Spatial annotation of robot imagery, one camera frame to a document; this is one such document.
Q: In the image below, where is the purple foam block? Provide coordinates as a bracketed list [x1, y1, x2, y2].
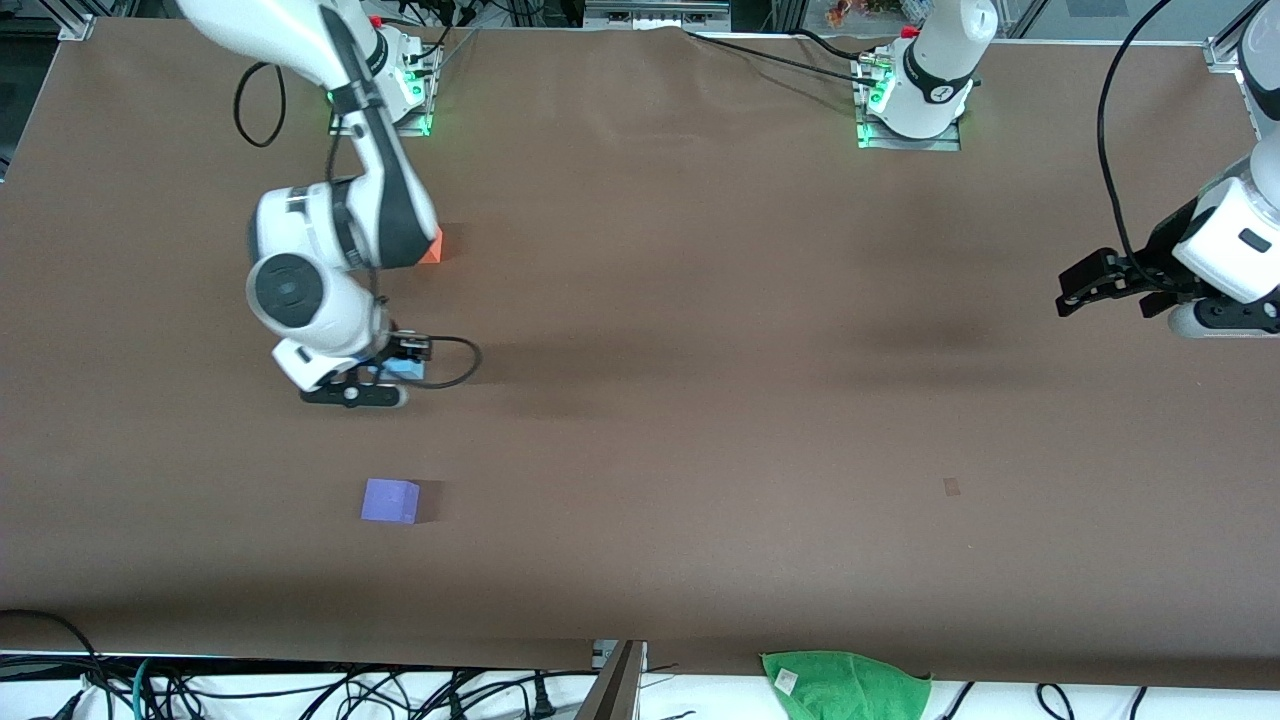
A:
[360, 478, 421, 525]

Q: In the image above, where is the metal rack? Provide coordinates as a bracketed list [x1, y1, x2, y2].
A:
[585, 0, 732, 31]

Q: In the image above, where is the green microfibre cloth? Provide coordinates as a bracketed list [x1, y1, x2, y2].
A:
[761, 651, 934, 720]

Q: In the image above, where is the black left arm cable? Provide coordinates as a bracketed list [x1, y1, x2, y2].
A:
[1097, 0, 1174, 266]

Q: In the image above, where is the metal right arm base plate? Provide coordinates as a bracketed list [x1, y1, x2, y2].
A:
[328, 45, 434, 138]

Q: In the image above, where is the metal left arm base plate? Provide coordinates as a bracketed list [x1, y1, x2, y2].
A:
[855, 50, 963, 153]

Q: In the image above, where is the thick black cable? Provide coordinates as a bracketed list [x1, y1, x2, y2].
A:
[0, 609, 113, 720]

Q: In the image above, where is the black table cable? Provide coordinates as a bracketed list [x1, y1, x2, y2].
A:
[685, 30, 881, 86]

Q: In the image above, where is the grey metal post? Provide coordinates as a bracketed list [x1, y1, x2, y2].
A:
[574, 640, 649, 720]

